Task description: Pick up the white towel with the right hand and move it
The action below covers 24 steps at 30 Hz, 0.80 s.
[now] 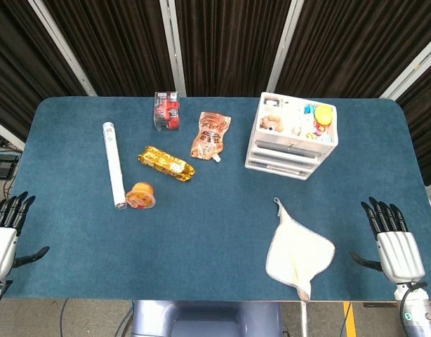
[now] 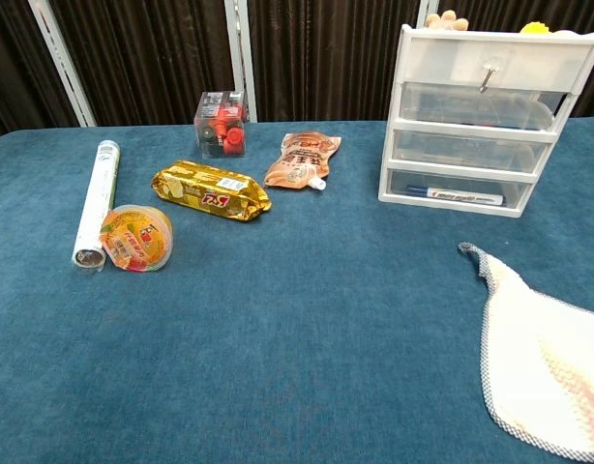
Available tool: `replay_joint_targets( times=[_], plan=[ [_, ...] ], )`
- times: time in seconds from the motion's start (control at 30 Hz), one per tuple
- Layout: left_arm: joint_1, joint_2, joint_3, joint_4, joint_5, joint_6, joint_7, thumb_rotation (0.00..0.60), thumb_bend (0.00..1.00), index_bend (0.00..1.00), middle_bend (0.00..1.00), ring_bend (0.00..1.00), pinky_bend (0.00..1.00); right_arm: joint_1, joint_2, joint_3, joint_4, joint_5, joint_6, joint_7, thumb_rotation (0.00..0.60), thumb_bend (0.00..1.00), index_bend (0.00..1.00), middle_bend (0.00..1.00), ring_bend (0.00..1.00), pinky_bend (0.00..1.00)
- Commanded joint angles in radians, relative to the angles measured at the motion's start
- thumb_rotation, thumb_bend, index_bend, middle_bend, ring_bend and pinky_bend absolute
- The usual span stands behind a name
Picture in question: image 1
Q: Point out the clear box with red caps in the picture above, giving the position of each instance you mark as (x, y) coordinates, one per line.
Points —
(167, 112)

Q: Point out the white metal frame post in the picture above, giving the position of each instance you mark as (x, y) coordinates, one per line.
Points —
(412, 66)
(62, 49)
(173, 49)
(284, 49)
(5, 131)

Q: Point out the dark brown curtain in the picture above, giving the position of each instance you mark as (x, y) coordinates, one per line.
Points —
(229, 42)

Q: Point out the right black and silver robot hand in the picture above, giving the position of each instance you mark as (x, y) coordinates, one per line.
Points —
(399, 252)

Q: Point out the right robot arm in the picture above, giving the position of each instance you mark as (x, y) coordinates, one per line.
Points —
(420, 314)

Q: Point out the blue table mat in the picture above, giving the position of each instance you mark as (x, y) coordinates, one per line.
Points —
(208, 231)

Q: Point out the white plastic drawer organizer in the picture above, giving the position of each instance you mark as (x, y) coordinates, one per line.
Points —
(285, 151)

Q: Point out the wooden bead bear toy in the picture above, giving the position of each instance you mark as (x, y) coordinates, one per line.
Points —
(271, 123)

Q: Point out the small blue plastic toy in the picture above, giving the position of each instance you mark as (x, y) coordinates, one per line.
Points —
(309, 109)

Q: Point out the orange jelly cup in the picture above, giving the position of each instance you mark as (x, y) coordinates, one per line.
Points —
(141, 196)

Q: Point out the yellow plastic ball toy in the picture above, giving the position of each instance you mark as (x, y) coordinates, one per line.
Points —
(323, 114)

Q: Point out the white table leg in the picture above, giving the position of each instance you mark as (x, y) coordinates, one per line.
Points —
(304, 319)

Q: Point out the white paper-wrapped roll tube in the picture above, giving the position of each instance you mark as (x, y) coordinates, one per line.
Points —
(113, 165)

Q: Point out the grey-blue robot torso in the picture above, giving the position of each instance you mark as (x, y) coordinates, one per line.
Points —
(205, 317)

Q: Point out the orange spout pouch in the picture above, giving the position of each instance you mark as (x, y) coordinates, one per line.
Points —
(210, 135)

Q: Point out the gold biscuit packet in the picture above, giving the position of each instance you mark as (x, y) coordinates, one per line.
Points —
(166, 164)

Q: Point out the white cloth with grey hem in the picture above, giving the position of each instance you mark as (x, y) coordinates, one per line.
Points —
(298, 251)

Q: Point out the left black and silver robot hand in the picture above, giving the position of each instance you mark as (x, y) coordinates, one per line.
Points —
(3, 249)

